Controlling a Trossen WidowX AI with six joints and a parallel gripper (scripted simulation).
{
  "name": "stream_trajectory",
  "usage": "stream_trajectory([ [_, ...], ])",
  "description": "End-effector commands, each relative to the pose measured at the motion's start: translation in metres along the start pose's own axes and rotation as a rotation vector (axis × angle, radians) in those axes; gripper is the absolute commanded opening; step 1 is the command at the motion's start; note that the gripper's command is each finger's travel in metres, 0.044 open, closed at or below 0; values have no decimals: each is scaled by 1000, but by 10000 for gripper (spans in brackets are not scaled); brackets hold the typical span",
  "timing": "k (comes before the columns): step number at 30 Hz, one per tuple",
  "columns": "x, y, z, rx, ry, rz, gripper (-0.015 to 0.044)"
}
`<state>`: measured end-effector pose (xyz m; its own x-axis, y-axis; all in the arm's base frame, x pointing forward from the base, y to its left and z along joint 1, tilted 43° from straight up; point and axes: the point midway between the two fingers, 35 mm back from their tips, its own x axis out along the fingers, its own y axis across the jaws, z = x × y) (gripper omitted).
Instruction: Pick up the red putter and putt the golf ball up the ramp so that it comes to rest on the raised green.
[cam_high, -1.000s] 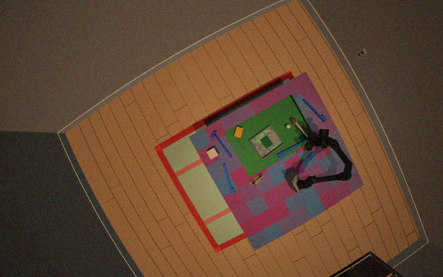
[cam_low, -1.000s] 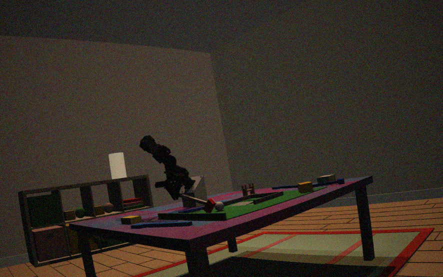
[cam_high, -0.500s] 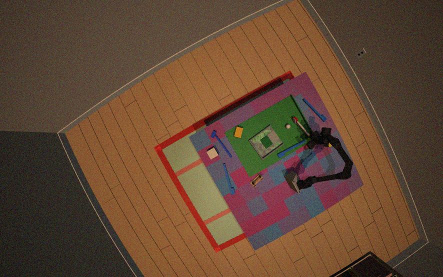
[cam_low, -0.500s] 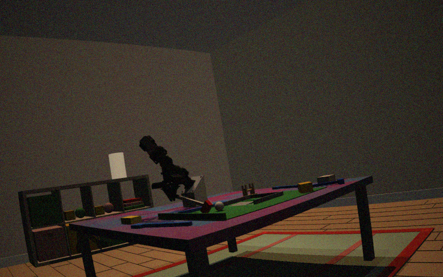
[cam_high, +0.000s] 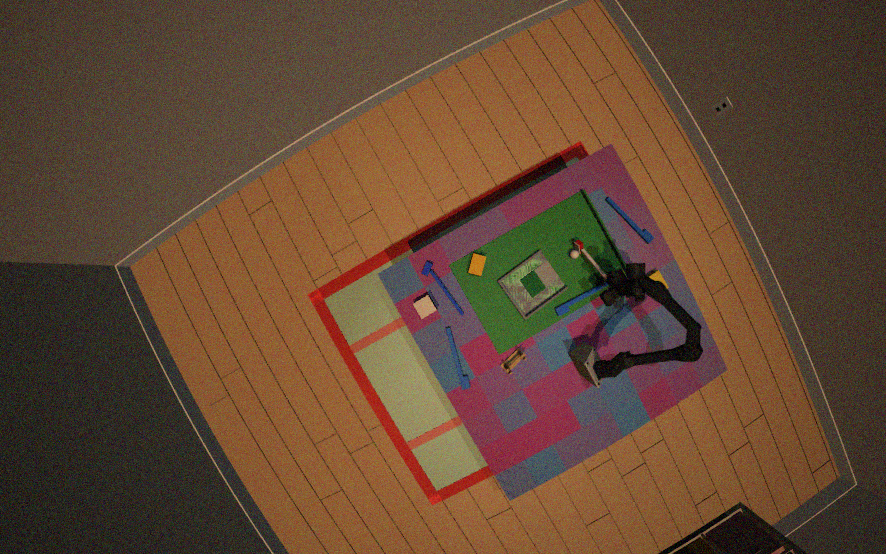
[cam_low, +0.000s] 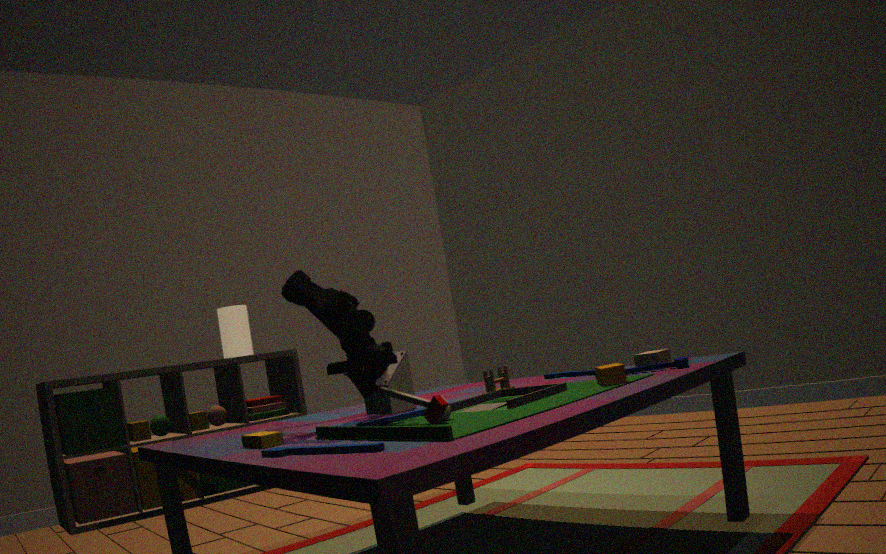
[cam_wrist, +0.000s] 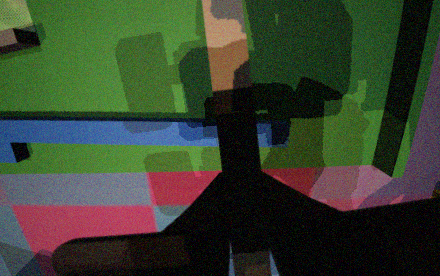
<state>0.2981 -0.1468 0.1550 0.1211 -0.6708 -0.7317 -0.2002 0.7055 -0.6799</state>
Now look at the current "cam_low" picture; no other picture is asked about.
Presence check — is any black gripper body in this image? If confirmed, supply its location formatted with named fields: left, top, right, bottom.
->
left=327, top=335, right=397, bottom=375

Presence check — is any yellow rectangular block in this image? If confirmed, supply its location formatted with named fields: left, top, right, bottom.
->
left=241, top=431, right=284, bottom=449

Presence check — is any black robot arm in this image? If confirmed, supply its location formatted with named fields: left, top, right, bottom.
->
left=281, top=270, right=392, bottom=364

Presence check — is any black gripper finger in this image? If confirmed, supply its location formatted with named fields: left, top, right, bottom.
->
left=345, top=371, right=368, bottom=399
left=364, top=367, right=384, bottom=398

